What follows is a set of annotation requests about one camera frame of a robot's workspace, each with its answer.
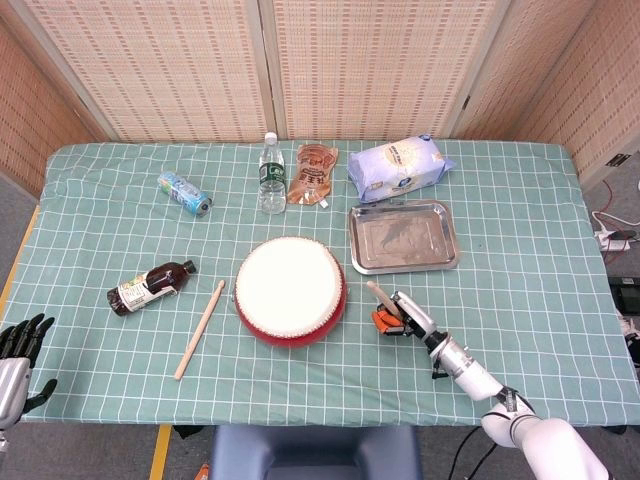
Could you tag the clear water bottle green label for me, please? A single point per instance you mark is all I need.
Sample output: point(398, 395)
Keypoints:
point(271, 175)

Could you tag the red drum with white head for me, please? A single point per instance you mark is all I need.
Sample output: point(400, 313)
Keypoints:
point(285, 290)

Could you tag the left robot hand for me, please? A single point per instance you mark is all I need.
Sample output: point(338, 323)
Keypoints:
point(11, 387)

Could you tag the white power strip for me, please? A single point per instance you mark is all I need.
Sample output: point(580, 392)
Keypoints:
point(615, 245)

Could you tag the blue white snack bag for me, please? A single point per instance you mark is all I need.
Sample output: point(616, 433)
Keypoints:
point(395, 165)

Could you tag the wooden drumstick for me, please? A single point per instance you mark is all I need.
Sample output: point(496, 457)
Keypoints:
point(200, 330)
point(380, 296)

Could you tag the black box device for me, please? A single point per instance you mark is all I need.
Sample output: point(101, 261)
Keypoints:
point(627, 295)

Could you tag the brown snack pouch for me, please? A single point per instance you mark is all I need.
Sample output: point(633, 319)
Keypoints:
point(310, 175)

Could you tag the bamboo folding screen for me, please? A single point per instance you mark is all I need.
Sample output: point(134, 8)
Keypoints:
point(175, 65)

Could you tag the dark blue chair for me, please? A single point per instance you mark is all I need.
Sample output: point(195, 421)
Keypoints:
point(315, 455)

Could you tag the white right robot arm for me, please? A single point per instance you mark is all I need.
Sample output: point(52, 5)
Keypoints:
point(475, 372)

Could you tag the stainless steel tray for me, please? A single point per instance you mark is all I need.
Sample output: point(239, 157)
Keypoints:
point(400, 235)

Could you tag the blue drink can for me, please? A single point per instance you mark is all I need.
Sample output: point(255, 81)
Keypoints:
point(185, 192)

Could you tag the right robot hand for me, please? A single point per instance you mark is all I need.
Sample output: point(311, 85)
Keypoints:
point(417, 320)

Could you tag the green checked tablecloth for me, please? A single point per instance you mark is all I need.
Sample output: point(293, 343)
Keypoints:
point(320, 380)

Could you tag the dark tea bottle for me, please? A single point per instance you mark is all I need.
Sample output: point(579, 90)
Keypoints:
point(145, 290)

